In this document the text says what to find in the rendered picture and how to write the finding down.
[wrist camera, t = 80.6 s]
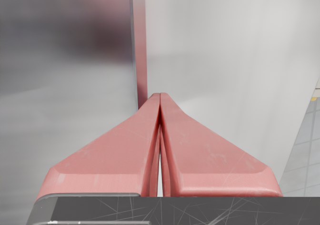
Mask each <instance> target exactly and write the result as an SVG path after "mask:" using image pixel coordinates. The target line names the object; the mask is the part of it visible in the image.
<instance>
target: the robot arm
mask: <svg viewBox="0 0 320 225"><path fill-rule="evenodd" d="M160 162H161V178H162V194H163V197H157V195H158V179H159V164H160ZM26 225H320V197H283V194H282V192H281V189H280V187H279V184H278V182H277V180H276V177H275V175H274V173H273V171H272V169H271V168H270V167H268V166H267V165H266V164H264V163H263V162H261V161H259V160H258V159H256V158H255V157H253V156H251V155H250V154H248V153H247V152H245V151H244V150H242V149H240V148H239V147H237V146H236V145H234V144H232V143H231V142H229V141H228V140H226V139H225V138H223V137H221V136H220V135H218V134H217V133H215V132H214V131H212V130H211V129H209V128H207V127H206V126H204V125H203V124H201V123H199V122H198V121H196V120H194V119H193V118H191V117H190V116H188V115H187V114H186V113H185V112H184V111H183V110H182V109H181V108H180V107H179V106H178V105H177V104H176V103H175V102H174V100H173V99H172V98H171V97H170V96H169V95H168V94H167V93H165V92H161V93H153V94H152V95H151V96H150V98H149V99H148V100H147V101H146V102H145V103H144V104H143V105H142V106H141V107H140V109H139V110H138V111H137V112H136V113H135V114H134V115H132V116H131V117H130V118H128V119H126V120H125V121H123V122H121V123H120V124H118V125H117V126H115V127H114V128H112V129H110V130H109V131H107V132H106V133H104V134H103V135H101V136H100V137H98V138H96V139H95V140H93V141H92V142H90V143H89V144H87V145H85V146H84V147H82V148H80V149H79V150H78V151H76V152H74V153H73V154H71V155H70V156H68V157H67V158H65V159H63V160H62V161H60V162H59V163H57V164H56V165H54V166H52V167H51V168H50V169H49V171H48V172H47V174H46V176H45V178H44V181H43V183H42V186H41V188H40V191H39V193H38V196H37V198H36V201H35V203H34V206H33V208H32V210H31V213H30V215H29V217H28V220H27V222H26Z"/></svg>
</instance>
